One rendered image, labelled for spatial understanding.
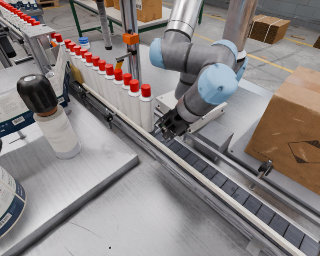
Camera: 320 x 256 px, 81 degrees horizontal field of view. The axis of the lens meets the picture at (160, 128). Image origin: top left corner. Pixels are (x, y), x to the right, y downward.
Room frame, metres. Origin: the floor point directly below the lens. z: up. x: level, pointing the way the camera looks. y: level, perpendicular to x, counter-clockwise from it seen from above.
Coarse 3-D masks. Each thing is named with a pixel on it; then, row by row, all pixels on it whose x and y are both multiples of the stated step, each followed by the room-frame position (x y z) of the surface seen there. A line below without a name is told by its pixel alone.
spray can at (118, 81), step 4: (116, 72) 0.64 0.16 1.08; (120, 72) 0.64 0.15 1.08; (116, 76) 0.64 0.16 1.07; (120, 76) 0.64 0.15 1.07; (116, 80) 0.64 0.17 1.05; (120, 80) 0.64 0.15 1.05; (116, 84) 0.63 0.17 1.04; (120, 84) 0.63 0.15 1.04; (116, 88) 0.63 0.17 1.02; (120, 88) 0.63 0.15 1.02; (116, 92) 0.64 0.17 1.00; (120, 92) 0.63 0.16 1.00; (116, 96) 0.64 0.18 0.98; (120, 96) 0.63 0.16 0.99; (120, 100) 0.63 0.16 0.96; (120, 104) 0.63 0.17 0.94; (124, 104) 0.63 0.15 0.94; (120, 108) 0.63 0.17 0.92; (124, 108) 0.63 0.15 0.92; (124, 112) 0.63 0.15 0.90
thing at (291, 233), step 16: (112, 112) 0.65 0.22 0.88; (176, 144) 0.46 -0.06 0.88; (192, 160) 0.39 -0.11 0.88; (192, 176) 0.33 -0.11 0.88; (208, 176) 0.33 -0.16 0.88; (224, 176) 0.33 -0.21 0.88; (240, 192) 0.27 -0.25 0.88; (256, 208) 0.22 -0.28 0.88; (272, 224) 0.18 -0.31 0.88; (288, 224) 0.18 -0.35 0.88; (272, 240) 0.14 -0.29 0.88; (288, 240) 0.14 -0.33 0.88; (304, 240) 0.14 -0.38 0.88
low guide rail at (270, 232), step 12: (84, 84) 0.83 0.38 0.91; (96, 96) 0.74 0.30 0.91; (132, 120) 0.56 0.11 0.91; (144, 132) 0.50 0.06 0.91; (156, 144) 0.44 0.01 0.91; (192, 168) 0.34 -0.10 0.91; (204, 180) 0.29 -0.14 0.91; (216, 192) 0.26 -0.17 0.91; (252, 216) 0.19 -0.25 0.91; (264, 228) 0.16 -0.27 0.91; (276, 240) 0.13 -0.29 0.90; (300, 252) 0.11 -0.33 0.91
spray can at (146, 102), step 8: (144, 88) 0.53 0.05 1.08; (144, 96) 0.53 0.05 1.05; (152, 96) 0.55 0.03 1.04; (144, 104) 0.52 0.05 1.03; (152, 104) 0.54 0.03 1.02; (144, 112) 0.52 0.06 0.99; (152, 112) 0.53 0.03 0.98; (144, 120) 0.53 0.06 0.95; (152, 120) 0.53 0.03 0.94; (144, 128) 0.53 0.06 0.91; (152, 128) 0.53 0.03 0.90
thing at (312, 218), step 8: (192, 136) 0.43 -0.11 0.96; (200, 144) 0.40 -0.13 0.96; (216, 152) 0.36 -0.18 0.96; (224, 160) 0.34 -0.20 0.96; (240, 168) 0.30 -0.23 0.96; (248, 176) 0.28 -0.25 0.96; (264, 184) 0.25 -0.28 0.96; (272, 192) 0.23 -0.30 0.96; (280, 200) 0.21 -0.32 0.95; (288, 200) 0.21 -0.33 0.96; (296, 208) 0.19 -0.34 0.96; (304, 216) 0.17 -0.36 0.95; (312, 216) 0.17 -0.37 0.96
